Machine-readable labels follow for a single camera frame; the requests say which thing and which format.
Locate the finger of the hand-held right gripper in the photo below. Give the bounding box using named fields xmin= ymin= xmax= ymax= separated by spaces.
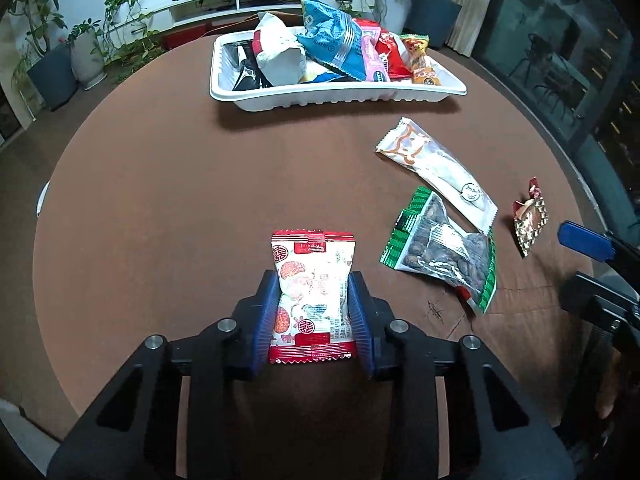
xmin=559 ymin=271 xmax=640 ymax=333
xmin=557 ymin=221 xmax=640 ymax=267

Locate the orange and green snack packet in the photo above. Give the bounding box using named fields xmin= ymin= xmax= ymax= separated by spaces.
xmin=400 ymin=34 xmax=443 ymax=88

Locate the green nut packet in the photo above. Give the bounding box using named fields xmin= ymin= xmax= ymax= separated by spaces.
xmin=379 ymin=186 xmax=498 ymax=317

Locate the pink snack packet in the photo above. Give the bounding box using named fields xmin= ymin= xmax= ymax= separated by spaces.
xmin=352 ymin=22 xmax=391 ymax=83

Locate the plain white snack packet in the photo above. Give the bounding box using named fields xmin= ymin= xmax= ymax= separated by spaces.
xmin=252 ymin=12 xmax=307 ymax=88

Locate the brown checkered snack packet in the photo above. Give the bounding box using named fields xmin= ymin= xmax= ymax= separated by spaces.
xmin=512 ymin=176 xmax=549 ymax=259

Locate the blue and yellow snack packet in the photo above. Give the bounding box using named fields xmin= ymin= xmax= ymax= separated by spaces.
xmin=300 ymin=60 xmax=346 ymax=84

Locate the long white snack packet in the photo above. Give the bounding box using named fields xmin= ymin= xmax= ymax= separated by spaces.
xmin=375 ymin=117 xmax=498 ymax=235

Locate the black snack packet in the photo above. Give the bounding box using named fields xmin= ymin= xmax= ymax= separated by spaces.
xmin=222 ymin=40 xmax=273 ymax=92

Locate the blue and white snack packet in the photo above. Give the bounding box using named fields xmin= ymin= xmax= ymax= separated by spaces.
xmin=295 ymin=0 xmax=363 ymax=81

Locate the beige curtain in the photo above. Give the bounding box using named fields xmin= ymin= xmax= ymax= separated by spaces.
xmin=445 ymin=0 xmax=501 ymax=58

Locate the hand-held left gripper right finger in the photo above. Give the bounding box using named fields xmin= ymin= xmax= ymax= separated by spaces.
xmin=347 ymin=270 xmax=576 ymax=480

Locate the red and white snack packet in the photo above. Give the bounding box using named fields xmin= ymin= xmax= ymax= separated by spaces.
xmin=267 ymin=229 xmax=358 ymax=365

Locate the plant in small white pot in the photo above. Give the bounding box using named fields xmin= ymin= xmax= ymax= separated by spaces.
xmin=67 ymin=0 xmax=166 ymax=88

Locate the white plastic tray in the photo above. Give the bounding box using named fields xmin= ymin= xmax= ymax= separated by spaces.
xmin=209 ymin=30 xmax=468 ymax=112

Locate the plant in dark planter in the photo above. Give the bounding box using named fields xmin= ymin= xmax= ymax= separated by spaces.
xmin=10 ymin=0 xmax=81 ymax=111
xmin=404 ymin=0 xmax=463 ymax=51

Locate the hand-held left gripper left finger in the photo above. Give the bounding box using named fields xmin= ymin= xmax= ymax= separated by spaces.
xmin=47 ymin=269 xmax=281 ymax=480

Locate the glass sliding door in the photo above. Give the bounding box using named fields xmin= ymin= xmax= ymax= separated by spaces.
xmin=472 ymin=0 xmax=640 ymax=241

